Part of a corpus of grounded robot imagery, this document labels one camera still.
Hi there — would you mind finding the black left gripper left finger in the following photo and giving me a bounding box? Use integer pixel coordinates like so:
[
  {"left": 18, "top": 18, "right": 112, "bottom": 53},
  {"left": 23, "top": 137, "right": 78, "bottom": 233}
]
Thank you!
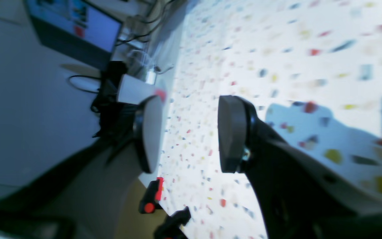
[{"left": 0, "top": 96, "right": 163, "bottom": 239}]

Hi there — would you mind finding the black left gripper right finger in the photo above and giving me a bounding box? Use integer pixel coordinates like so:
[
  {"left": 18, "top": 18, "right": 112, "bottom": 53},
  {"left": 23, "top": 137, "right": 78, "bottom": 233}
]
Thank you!
[{"left": 217, "top": 96, "right": 382, "bottom": 239}]

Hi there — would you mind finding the computer monitor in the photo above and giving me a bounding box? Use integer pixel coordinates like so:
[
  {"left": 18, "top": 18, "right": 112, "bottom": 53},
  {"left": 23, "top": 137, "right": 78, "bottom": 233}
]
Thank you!
[{"left": 23, "top": 0, "right": 123, "bottom": 71}]

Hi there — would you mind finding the terrazzo-patterned white tablecloth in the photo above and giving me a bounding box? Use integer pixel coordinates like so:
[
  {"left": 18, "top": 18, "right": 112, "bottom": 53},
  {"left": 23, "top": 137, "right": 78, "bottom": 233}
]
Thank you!
[{"left": 158, "top": 0, "right": 382, "bottom": 239}]

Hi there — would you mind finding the black clamp red button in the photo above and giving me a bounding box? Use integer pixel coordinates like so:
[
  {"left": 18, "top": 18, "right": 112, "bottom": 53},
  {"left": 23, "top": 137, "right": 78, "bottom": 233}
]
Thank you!
[{"left": 138, "top": 177, "right": 164, "bottom": 214}]

